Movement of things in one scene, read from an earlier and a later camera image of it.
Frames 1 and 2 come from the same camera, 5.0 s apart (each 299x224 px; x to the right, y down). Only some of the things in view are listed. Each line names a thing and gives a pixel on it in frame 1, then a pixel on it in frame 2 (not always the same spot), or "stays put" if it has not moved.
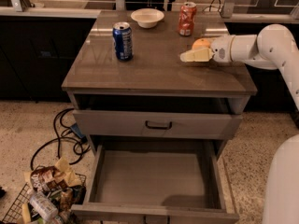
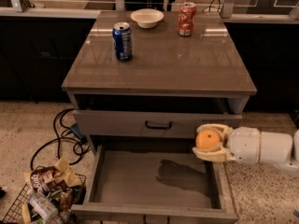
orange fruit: (201, 43) -> (206, 138)
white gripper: (221, 49) -> (244, 144)
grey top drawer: (158, 125) stays put
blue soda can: (122, 41) stays put
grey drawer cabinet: (161, 127) stays put
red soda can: (186, 22) stays put
